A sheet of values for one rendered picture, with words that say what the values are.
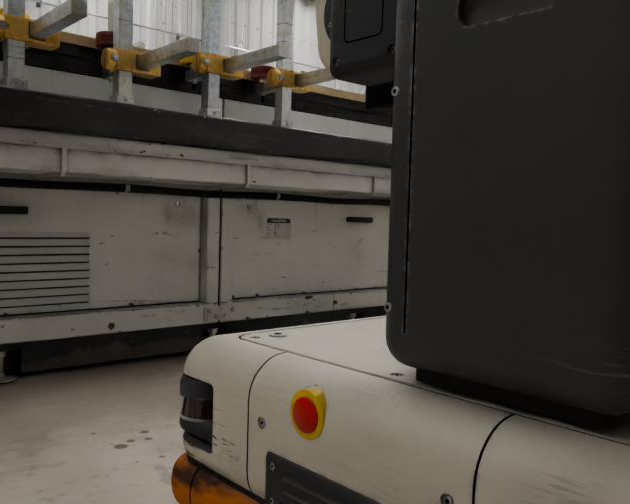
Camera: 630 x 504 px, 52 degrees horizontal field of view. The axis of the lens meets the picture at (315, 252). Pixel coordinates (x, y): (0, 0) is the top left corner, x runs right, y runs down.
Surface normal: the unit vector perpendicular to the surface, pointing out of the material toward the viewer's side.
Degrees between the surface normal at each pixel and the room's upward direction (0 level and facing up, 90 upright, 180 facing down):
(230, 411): 90
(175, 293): 90
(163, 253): 90
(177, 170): 90
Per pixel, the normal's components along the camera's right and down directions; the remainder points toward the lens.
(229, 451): -0.75, 0.01
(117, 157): 0.66, 0.06
